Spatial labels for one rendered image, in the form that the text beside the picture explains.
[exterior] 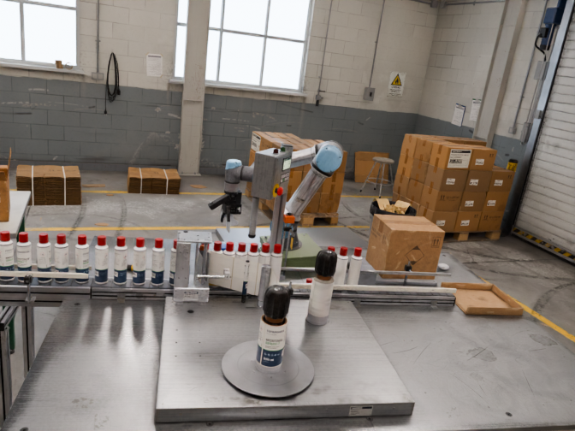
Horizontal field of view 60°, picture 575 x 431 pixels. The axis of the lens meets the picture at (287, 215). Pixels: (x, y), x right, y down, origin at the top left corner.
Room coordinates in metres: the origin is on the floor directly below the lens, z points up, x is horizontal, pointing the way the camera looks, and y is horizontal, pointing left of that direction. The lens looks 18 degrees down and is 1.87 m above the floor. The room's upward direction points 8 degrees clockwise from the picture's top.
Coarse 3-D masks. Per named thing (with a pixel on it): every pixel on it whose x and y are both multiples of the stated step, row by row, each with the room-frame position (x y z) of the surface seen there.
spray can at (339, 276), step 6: (342, 246) 2.10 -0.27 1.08; (342, 252) 2.07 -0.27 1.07; (342, 258) 2.06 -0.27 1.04; (336, 264) 2.07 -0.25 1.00; (342, 264) 2.06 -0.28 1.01; (336, 270) 2.07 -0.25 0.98; (342, 270) 2.06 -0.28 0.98; (336, 276) 2.07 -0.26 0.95; (342, 276) 2.06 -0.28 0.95; (336, 282) 2.06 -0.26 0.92; (342, 282) 2.07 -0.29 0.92
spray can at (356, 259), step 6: (354, 252) 2.10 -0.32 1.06; (360, 252) 2.09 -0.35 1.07; (354, 258) 2.08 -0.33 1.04; (360, 258) 2.09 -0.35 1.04; (354, 264) 2.08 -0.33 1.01; (360, 264) 2.09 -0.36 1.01; (354, 270) 2.08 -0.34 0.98; (348, 276) 2.09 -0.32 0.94; (354, 276) 2.08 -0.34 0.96; (348, 282) 2.09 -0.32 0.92; (354, 282) 2.08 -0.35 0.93
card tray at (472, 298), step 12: (456, 288) 2.37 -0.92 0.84; (468, 288) 2.38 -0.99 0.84; (480, 288) 2.40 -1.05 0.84; (492, 288) 2.41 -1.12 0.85; (456, 300) 2.23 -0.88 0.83; (468, 300) 2.24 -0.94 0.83; (480, 300) 2.26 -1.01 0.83; (492, 300) 2.28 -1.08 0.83; (504, 300) 2.30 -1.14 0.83; (468, 312) 2.10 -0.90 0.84; (480, 312) 2.11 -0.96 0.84; (492, 312) 2.13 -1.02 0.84; (504, 312) 2.14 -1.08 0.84; (516, 312) 2.16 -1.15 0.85
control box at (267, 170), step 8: (256, 152) 2.03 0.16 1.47; (264, 152) 2.04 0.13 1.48; (272, 152) 2.07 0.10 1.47; (280, 152) 2.09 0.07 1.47; (288, 152) 2.12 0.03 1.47; (256, 160) 2.02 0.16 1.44; (264, 160) 2.01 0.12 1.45; (272, 160) 2.00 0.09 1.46; (280, 160) 2.03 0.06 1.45; (256, 168) 2.02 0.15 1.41; (264, 168) 2.01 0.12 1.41; (272, 168) 1.99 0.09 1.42; (280, 168) 2.04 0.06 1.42; (256, 176) 2.02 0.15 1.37; (264, 176) 2.01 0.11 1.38; (272, 176) 1.99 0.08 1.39; (280, 176) 2.05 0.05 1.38; (256, 184) 2.02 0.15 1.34; (264, 184) 2.00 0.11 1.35; (272, 184) 2.00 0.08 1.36; (280, 184) 2.06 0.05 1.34; (256, 192) 2.02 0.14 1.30; (264, 192) 2.00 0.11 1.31; (272, 192) 2.00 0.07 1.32
